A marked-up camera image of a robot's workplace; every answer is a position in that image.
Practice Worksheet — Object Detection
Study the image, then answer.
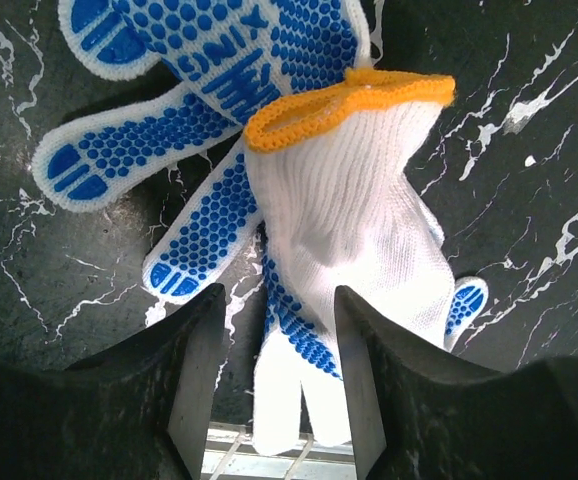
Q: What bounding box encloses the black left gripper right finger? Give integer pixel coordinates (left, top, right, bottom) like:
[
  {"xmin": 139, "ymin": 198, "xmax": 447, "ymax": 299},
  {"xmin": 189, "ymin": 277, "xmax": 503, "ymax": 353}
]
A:
[{"xmin": 335, "ymin": 286, "xmax": 578, "ymax": 479}]

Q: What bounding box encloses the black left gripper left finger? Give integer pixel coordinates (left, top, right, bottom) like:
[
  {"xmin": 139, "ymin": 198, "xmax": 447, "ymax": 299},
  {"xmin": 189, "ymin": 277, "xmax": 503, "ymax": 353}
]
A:
[{"xmin": 0, "ymin": 284, "xmax": 226, "ymax": 479}]

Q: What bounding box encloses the blue dotted white glove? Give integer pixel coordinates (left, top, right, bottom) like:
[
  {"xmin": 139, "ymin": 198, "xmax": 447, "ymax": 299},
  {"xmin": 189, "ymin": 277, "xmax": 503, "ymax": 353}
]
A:
[{"xmin": 244, "ymin": 68, "xmax": 488, "ymax": 455}]

